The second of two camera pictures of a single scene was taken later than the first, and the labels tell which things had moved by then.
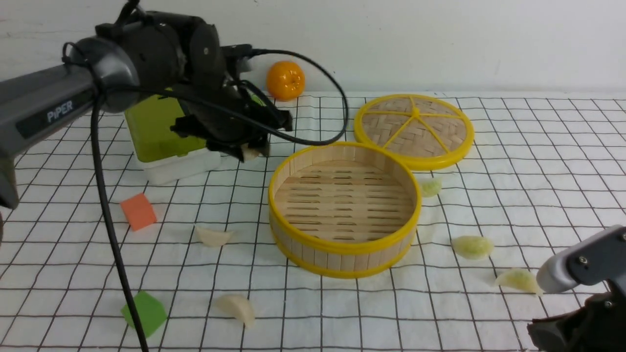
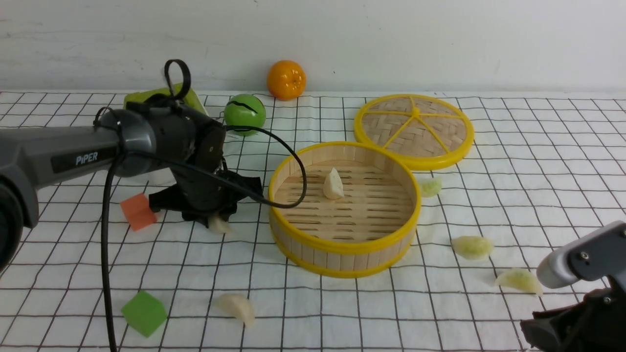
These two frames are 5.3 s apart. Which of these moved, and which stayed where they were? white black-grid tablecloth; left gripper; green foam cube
Moved: left gripper
Stayed: green foam cube; white black-grid tablecloth
